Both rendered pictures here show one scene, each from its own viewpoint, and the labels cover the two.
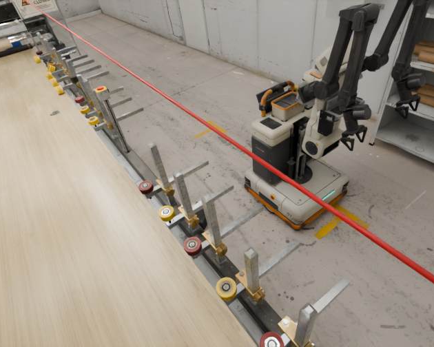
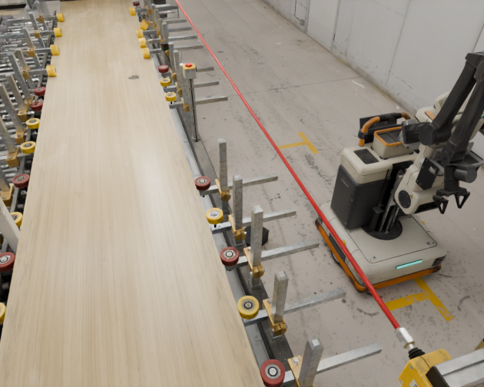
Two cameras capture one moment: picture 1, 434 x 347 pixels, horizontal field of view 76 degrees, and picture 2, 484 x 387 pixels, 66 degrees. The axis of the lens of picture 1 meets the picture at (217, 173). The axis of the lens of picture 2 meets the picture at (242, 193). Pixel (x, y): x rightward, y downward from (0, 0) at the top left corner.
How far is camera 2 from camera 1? 0.30 m
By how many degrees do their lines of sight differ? 9
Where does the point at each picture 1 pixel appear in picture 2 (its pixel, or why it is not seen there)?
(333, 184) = (423, 253)
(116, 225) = (160, 211)
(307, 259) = (359, 329)
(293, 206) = (363, 261)
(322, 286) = (366, 364)
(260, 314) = (276, 349)
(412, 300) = not seen: outside the picture
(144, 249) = (180, 243)
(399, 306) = not seen: outside the picture
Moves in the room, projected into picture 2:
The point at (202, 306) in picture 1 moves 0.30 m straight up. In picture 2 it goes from (218, 314) to (214, 262)
